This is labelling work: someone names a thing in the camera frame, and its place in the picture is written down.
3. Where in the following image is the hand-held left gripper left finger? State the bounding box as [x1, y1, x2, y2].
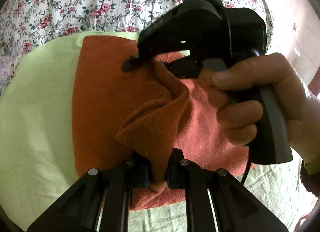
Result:
[26, 154, 150, 232]

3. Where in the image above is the black cable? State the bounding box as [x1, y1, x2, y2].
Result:
[240, 146, 252, 186]

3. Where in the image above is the pastel floral pillow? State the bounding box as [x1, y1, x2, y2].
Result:
[0, 54, 22, 90]

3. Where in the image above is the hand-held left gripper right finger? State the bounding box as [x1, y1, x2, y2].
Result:
[167, 148, 289, 232]

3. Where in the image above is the orange knit sweater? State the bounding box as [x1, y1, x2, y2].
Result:
[71, 35, 258, 211]

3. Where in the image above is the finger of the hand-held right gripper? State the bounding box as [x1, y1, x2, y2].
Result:
[121, 54, 153, 72]

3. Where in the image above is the light green bed sheet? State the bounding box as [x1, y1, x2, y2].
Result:
[0, 30, 315, 232]

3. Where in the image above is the person's right hand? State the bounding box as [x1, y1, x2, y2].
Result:
[200, 52, 320, 160]

